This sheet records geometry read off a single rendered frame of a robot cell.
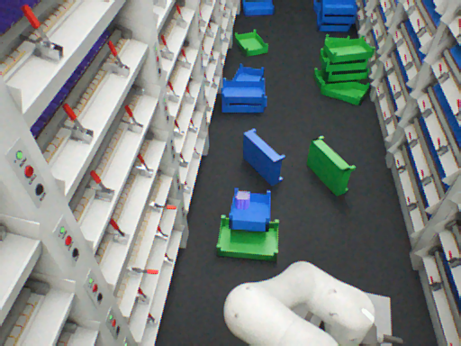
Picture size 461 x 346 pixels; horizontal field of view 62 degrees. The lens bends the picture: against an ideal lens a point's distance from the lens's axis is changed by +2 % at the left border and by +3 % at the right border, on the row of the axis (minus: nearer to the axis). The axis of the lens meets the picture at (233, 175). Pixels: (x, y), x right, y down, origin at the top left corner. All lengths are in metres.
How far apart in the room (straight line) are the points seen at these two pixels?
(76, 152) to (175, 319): 1.12
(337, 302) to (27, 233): 0.86
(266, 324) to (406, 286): 1.25
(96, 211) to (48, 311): 0.25
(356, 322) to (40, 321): 0.81
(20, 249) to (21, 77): 0.28
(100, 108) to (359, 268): 1.46
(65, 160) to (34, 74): 0.19
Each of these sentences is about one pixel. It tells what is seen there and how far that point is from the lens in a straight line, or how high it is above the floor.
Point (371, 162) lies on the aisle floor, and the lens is 2.51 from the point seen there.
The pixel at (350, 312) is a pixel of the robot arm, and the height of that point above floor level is 0.58.
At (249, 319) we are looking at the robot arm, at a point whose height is 0.85.
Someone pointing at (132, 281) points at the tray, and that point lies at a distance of 1.30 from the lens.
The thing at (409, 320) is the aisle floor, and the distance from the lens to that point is 1.95.
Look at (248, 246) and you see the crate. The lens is 1.97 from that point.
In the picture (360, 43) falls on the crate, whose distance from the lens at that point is 3.18.
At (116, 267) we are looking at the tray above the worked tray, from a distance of 1.12.
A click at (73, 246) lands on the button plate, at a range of 0.84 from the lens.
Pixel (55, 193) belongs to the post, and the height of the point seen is 1.13.
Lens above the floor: 1.65
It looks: 46 degrees down
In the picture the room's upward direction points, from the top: straight up
